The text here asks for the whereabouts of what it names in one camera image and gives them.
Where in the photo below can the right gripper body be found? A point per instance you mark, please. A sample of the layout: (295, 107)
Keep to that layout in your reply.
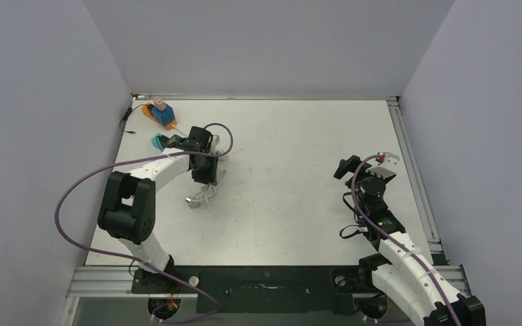
(360, 174)

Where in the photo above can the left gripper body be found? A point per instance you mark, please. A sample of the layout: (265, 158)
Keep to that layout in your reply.
(205, 172)

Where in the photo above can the teal power strip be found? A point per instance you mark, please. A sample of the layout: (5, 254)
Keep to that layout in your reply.
(160, 142)

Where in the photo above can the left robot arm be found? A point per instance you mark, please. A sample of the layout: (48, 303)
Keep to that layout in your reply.
(128, 208)

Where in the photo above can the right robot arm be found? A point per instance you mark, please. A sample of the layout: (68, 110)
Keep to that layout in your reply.
(398, 270)

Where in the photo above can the blue plug adapter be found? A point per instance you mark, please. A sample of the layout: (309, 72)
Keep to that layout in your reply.
(164, 118)

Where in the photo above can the white charger plug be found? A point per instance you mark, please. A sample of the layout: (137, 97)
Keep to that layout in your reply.
(160, 104)

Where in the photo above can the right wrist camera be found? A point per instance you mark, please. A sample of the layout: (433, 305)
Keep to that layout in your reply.
(385, 166)

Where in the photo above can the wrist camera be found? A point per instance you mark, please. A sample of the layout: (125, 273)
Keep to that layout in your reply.
(385, 166)
(214, 143)

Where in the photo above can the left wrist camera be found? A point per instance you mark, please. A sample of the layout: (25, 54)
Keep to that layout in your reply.
(214, 143)

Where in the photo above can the aluminium right rail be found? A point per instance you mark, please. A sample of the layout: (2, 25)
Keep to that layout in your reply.
(419, 192)

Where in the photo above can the aluminium rail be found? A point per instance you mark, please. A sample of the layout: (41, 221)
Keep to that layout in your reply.
(419, 192)
(105, 282)

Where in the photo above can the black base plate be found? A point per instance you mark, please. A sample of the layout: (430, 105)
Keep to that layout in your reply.
(266, 289)

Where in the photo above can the aluminium front rail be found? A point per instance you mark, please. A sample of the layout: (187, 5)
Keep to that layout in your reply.
(105, 282)

